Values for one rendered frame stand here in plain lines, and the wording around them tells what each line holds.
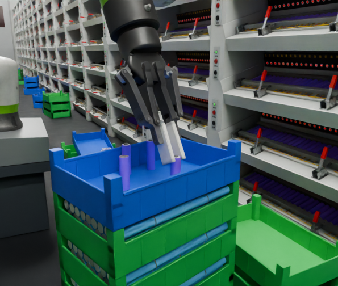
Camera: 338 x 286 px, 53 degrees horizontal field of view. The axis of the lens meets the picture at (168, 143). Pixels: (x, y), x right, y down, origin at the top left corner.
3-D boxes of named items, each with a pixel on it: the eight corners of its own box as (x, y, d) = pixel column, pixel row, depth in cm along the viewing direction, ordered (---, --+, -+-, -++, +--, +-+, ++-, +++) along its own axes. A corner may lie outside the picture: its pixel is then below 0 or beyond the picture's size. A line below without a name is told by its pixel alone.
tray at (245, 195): (355, 284, 90) (353, 244, 85) (220, 198, 142) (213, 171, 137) (402, 245, 97) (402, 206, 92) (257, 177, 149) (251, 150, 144)
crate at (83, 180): (113, 232, 48) (111, 179, 46) (51, 190, 62) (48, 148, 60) (240, 179, 68) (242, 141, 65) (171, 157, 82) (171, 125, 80)
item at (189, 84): (211, 101, 139) (203, 68, 134) (150, 87, 191) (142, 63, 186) (249, 84, 146) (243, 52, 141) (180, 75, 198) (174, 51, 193)
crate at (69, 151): (68, 162, 203) (67, 150, 201) (62, 154, 220) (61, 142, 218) (116, 155, 216) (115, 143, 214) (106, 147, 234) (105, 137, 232)
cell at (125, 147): (125, 176, 68) (124, 144, 67) (120, 173, 70) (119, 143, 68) (133, 173, 70) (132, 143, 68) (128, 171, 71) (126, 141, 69)
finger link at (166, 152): (165, 122, 58) (161, 122, 58) (176, 161, 58) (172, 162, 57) (154, 126, 60) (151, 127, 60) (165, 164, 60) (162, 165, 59)
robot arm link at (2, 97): (-36, 109, 118) (-41, 53, 113) (7, 106, 130) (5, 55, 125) (-18, 116, 111) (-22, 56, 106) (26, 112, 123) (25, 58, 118)
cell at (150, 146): (150, 170, 71) (149, 141, 70) (145, 168, 73) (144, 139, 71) (157, 168, 73) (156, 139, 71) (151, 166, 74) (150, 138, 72)
